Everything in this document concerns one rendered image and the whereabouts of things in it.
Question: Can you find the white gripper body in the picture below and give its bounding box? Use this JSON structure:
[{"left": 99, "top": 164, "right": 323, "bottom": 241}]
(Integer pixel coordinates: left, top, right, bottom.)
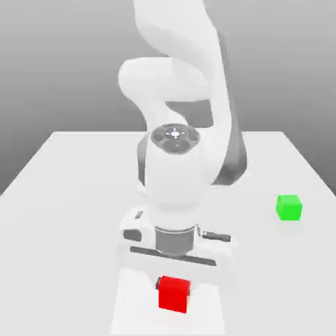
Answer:
[{"left": 119, "top": 240, "right": 235, "bottom": 281}]

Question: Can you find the small red cube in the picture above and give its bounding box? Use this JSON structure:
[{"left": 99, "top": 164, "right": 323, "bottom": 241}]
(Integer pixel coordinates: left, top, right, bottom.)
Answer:
[{"left": 157, "top": 275, "right": 192, "bottom": 314}]

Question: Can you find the small green cube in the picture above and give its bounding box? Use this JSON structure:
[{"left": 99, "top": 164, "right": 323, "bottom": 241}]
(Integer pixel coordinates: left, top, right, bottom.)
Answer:
[{"left": 275, "top": 194, "right": 303, "bottom": 222}]

